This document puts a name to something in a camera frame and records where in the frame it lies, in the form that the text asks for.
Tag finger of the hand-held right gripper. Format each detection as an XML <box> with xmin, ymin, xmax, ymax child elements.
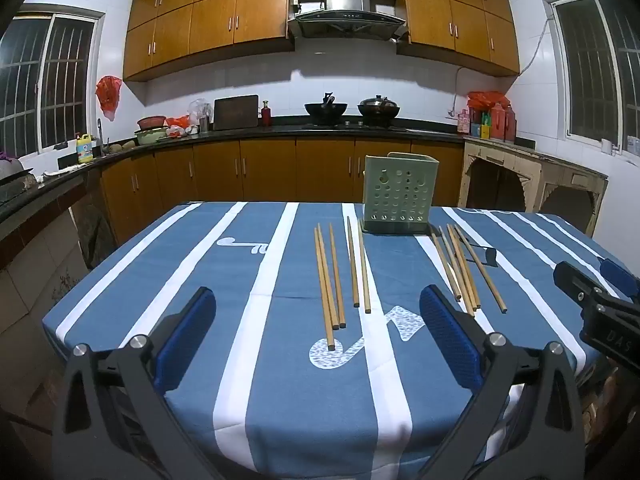
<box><xmin>600</xmin><ymin>258</ymin><xmax>640</xmax><ymax>303</ymax></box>
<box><xmin>553</xmin><ymin>261</ymin><xmax>601</xmax><ymax>303</ymax></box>

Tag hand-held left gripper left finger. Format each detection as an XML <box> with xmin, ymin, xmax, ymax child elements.
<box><xmin>52</xmin><ymin>286</ymin><xmax>218</xmax><ymax>480</ymax></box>

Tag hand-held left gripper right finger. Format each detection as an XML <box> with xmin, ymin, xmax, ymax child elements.
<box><xmin>419</xmin><ymin>284</ymin><xmax>587</xmax><ymax>480</ymax></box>

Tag green perforated chopstick holder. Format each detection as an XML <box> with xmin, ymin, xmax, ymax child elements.
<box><xmin>358</xmin><ymin>152</ymin><xmax>440</xmax><ymax>236</ymax></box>

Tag blue white striped tablecloth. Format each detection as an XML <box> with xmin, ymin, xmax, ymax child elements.
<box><xmin>42</xmin><ymin>201</ymin><xmax>632</xmax><ymax>480</ymax></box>

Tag beige side cabinet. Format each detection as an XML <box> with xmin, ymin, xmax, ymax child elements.
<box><xmin>457</xmin><ymin>135</ymin><xmax>610</xmax><ymax>238</ymax></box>

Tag large red bottles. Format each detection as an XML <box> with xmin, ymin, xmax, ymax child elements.
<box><xmin>490</xmin><ymin>102</ymin><xmax>517</xmax><ymax>142</ymax></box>

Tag wooden base cabinets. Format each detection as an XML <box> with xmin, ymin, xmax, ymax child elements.
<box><xmin>100</xmin><ymin>139</ymin><xmax>466</xmax><ymax>246</ymax></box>

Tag red plastic bag over bottles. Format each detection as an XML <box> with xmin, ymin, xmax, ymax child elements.
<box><xmin>466</xmin><ymin>91</ymin><xmax>511</xmax><ymax>111</ymax></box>

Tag green basin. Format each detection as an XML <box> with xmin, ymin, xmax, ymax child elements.
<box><xmin>134</xmin><ymin>127</ymin><xmax>171</xmax><ymax>146</ymax></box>

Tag white cloth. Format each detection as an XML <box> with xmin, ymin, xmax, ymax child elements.
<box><xmin>42</xmin><ymin>162</ymin><xmax>91</xmax><ymax>179</ymax></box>

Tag orange white plastic bag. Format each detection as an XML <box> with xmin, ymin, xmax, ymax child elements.
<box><xmin>165</xmin><ymin>116</ymin><xmax>201</xmax><ymax>137</ymax></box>

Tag black kitchen countertop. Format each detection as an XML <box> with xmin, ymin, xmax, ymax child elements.
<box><xmin>0</xmin><ymin>116</ymin><xmax>533</xmax><ymax>231</ymax></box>

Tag dark cutting board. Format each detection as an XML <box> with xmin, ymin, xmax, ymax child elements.
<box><xmin>213</xmin><ymin>95</ymin><xmax>260</xmax><ymax>132</ymax></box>

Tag dark pot with lid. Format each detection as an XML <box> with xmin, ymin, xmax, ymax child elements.
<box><xmin>357</xmin><ymin>94</ymin><xmax>402</xmax><ymax>126</ymax></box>

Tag black wok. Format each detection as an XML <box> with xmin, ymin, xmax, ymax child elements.
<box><xmin>304</xmin><ymin>92</ymin><xmax>348</xmax><ymax>126</ymax></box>

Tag red plastic bag on hook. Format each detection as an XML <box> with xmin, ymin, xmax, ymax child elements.
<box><xmin>95</xmin><ymin>75</ymin><xmax>123</xmax><ymax>122</ymax></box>

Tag steel range hood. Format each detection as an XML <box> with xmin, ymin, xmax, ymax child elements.
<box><xmin>286</xmin><ymin>0</ymin><xmax>408</xmax><ymax>41</ymax></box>

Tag barred window with white frame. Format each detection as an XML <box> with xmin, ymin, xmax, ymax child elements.
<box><xmin>0</xmin><ymin>12</ymin><xmax>103</xmax><ymax>158</ymax></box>
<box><xmin>547</xmin><ymin>0</ymin><xmax>640</xmax><ymax>153</ymax></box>

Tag white wall cable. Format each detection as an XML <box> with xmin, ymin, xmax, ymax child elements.
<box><xmin>520</xmin><ymin>16</ymin><xmax>553</xmax><ymax>75</ymax></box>

